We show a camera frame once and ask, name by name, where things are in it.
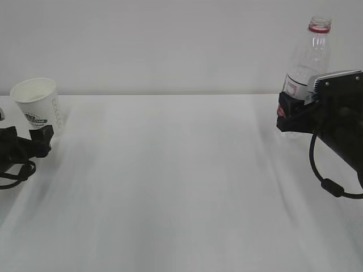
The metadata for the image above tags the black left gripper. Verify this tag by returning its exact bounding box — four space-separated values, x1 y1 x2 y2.
0 125 54 175

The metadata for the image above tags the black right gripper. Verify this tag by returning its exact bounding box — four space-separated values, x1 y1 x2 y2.
276 73 362 177

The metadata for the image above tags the white paper cup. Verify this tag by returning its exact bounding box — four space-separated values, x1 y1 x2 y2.
10 78 64 136

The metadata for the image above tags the Nongfu Spring water bottle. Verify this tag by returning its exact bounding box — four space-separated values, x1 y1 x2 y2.
282 16 332 105

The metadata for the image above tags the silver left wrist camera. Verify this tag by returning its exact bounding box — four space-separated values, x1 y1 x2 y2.
0 108 5 121

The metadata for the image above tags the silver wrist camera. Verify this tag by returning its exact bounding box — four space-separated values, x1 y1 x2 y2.
0 108 5 121
307 70 362 94

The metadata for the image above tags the black left camera cable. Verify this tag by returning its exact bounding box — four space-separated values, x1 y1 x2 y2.
0 160 37 190

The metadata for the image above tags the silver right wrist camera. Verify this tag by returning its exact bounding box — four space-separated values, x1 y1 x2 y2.
307 70 362 94

